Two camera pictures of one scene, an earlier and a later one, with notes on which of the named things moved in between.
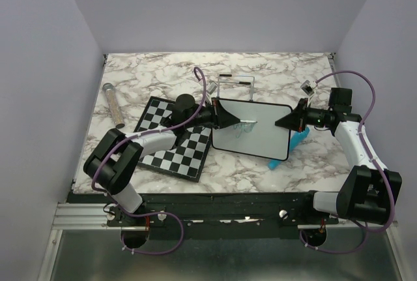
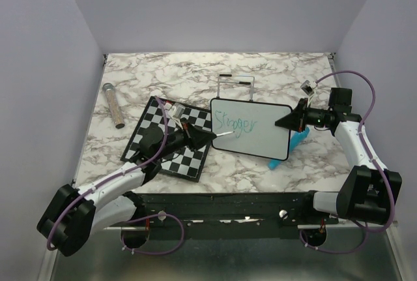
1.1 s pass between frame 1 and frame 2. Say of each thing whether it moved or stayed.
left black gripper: moved
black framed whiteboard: stayed
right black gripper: stayed
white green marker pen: moved
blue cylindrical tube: stayed
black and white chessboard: stayed
